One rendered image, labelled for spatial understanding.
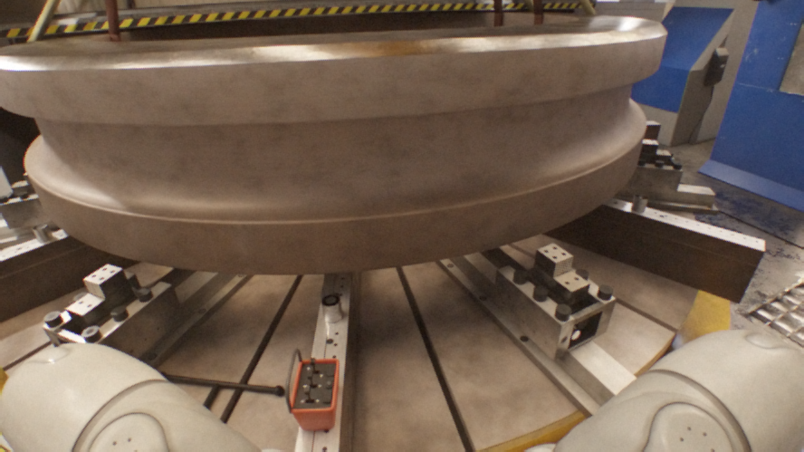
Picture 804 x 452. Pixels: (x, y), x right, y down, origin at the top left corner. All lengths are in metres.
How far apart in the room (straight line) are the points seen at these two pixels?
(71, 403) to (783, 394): 0.72
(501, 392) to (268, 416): 1.04
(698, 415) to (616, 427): 0.07
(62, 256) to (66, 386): 2.63
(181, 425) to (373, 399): 1.56
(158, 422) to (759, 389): 0.57
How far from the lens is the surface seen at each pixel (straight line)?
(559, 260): 1.91
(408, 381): 2.00
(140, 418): 0.44
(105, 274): 2.22
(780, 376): 0.57
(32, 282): 3.21
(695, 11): 7.20
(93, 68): 1.83
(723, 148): 5.90
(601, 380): 1.97
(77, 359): 0.58
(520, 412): 1.95
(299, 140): 1.62
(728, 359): 0.55
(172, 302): 2.29
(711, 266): 2.89
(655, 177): 3.73
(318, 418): 1.37
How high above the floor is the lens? 1.89
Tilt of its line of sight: 27 degrees down
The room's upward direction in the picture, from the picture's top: 1 degrees counter-clockwise
